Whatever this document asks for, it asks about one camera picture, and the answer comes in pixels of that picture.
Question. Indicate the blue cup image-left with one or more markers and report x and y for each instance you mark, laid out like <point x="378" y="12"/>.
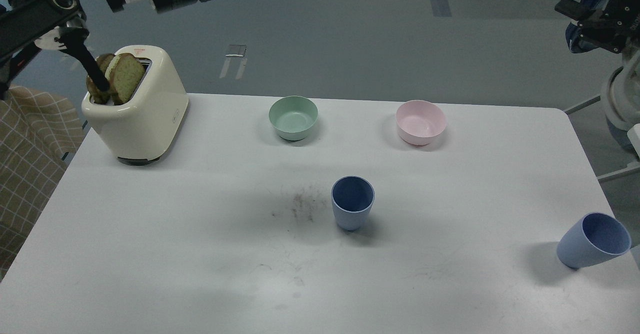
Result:
<point x="352" y="198"/>

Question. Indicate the blue cup image-right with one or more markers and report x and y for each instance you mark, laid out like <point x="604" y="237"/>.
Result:
<point x="594" y="239"/>

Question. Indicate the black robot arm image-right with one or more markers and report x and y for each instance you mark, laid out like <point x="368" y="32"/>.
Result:
<point x="607" y="24"/>

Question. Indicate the toast slice front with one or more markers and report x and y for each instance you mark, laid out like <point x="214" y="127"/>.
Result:
<point x="124" y="73"/>

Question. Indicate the cream white toaster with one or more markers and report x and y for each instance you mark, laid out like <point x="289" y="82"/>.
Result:
<point x="141" y="130"/>

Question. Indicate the green bowl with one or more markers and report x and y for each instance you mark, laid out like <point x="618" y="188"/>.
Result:
<point x="294" y="117"/>

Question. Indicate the beige checkered cloth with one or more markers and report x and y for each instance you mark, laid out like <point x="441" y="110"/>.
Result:
<point x="37" y="129"/>

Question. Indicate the pink bowl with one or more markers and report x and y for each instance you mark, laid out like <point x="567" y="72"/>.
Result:
<point x="420" y="122"/>

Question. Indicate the dark blue fabric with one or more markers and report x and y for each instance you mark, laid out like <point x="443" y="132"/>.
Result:
<point x="572" y="34"/>

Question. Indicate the white chair frame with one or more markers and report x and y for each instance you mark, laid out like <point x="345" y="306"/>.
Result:
<point x="619" y="96"/>

